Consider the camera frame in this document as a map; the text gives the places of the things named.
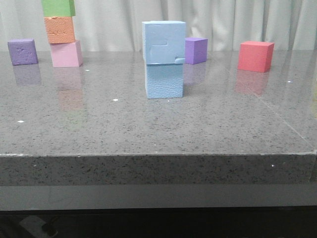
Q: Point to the smooth light blue foam block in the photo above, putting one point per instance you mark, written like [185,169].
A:
[164,80]

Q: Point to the textured light blue foam block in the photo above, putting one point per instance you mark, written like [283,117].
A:
[164,42]

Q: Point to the smooth purple foam block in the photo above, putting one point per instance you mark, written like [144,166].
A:
[195,50]

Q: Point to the pink foam block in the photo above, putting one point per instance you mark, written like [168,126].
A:
[66,54]

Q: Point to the grey curtain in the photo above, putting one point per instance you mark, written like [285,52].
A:
[116,25]

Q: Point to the dented orange foam block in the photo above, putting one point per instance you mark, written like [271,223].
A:
[59,29]

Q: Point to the dented purple foam block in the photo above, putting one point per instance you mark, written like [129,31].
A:
[22,51]

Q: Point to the green foam block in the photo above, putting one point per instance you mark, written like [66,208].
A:
[58,8]

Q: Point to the power adapter under table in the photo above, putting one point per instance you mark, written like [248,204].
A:
[37,227]

